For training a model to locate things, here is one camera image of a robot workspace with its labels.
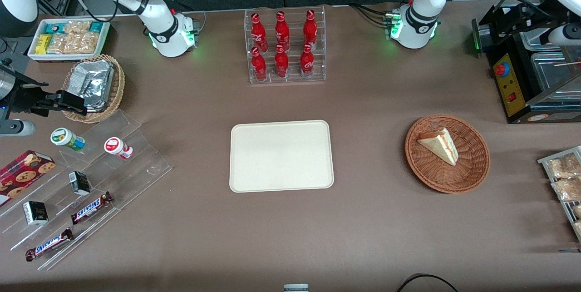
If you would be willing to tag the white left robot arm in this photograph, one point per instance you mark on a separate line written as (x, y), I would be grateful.
(420, 6)

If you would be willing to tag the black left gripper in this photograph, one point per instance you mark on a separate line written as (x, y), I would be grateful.
(532, 16)

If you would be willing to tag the Snickers chocolate bar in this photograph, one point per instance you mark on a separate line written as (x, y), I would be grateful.
(91, 208)
(49, 244)

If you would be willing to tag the teal snack pack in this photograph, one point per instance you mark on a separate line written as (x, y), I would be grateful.
(53, 27)
(96, 26)

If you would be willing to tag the clear bag of crackers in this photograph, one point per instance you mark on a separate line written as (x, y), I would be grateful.
(75, 43)
(77, 27)

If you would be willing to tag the clear acrylic stepped shelf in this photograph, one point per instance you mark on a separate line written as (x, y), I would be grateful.
(136, 165)

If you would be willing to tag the light tan wicker basket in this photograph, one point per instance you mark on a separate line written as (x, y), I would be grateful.
(117, 87)

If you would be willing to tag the black machine with yellow panel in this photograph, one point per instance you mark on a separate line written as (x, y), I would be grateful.
(510, 87)

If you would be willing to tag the steel pan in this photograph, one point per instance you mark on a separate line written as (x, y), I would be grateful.
(551, 74)
(538, 43)

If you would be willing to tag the brown round wicker basket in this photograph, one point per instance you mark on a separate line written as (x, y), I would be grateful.
(472, 165)

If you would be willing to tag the clear bag of fried snacks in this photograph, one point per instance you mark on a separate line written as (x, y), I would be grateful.
(563, 167)
(578, 227)
(578, 211)
(567, 190)

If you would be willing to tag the red lid white cup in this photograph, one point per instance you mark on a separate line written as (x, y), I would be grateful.
(115, 146)

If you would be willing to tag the gray snack tray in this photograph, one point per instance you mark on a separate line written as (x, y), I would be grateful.
(544, 161)

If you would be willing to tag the beige rectangular tray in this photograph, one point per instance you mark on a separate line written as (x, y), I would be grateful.
(281, 155)

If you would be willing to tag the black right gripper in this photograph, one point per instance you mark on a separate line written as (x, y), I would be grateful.
(23, 98)

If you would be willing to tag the clear acrylic bottle rack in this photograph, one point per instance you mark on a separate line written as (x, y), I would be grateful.
(295, 78)

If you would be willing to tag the triangular sandwich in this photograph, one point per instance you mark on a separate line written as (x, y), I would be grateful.
(441, 146)

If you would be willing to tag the silver foil pouch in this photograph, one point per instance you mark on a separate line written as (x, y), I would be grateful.
(91, 83)

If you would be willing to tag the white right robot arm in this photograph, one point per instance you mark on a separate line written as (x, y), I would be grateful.
(159, 33)

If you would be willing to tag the white rectangular snack box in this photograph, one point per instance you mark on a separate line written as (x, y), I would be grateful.
(32, 53)

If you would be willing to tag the yellow snack pack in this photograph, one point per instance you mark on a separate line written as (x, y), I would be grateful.
(43, 43)

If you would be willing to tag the red cola bottle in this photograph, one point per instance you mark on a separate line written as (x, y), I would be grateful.
(307, 64)
(258, 67)
(281, 65)
(258, 33)
(310, 28)
(282, 31)

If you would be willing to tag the red cookie box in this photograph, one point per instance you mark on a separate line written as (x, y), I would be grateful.
(22, 174)

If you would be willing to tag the small black carton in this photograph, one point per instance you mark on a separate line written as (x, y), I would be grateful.
(35, 213)
(80, 183)

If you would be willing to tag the green lid white cup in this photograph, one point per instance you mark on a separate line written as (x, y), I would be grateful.
(66, 138)

